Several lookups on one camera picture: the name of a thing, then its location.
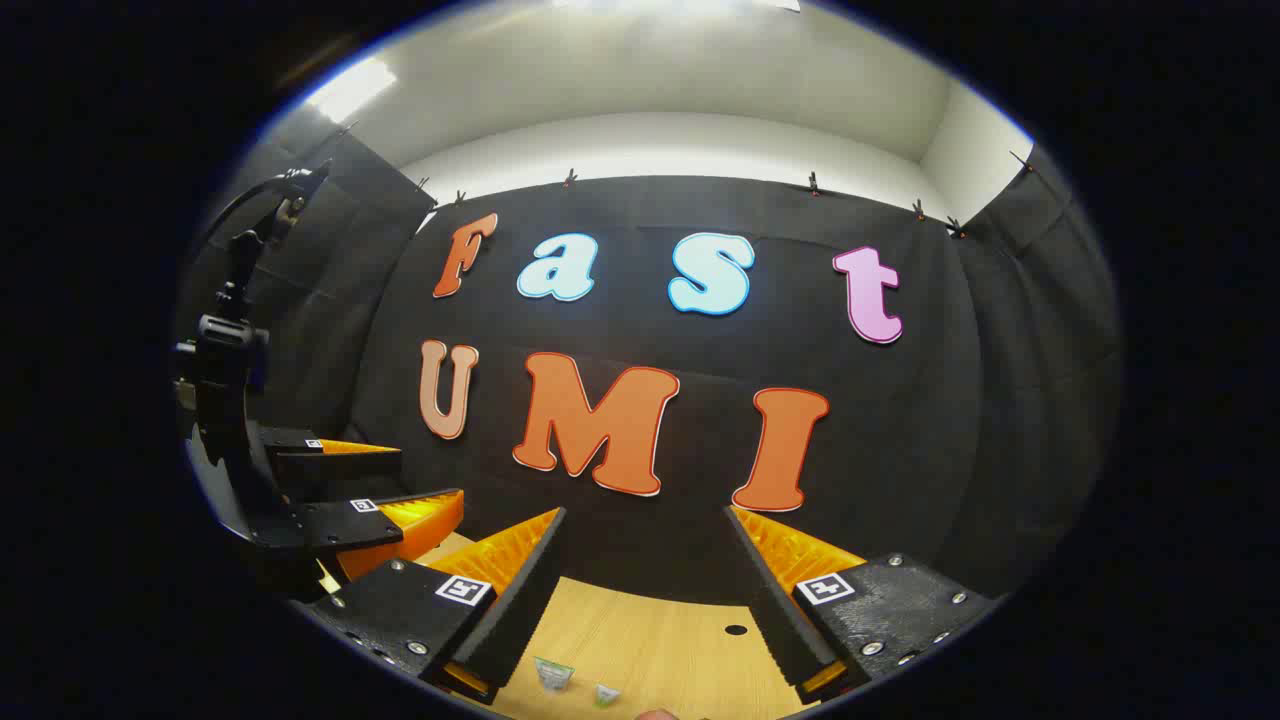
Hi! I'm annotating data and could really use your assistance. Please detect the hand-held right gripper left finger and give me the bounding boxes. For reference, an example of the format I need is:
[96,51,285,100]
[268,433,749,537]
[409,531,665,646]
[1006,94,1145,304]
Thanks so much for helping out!
[300,505,568,706]

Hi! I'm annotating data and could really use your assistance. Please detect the black backdrop cloth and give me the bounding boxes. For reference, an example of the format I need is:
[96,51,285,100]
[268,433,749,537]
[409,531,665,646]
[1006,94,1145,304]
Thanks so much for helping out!
[175,125,1121,611]

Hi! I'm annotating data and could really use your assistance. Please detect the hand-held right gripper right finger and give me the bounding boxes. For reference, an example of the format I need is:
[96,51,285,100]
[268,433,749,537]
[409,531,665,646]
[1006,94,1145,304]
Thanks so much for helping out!
[722,505,1001,706]

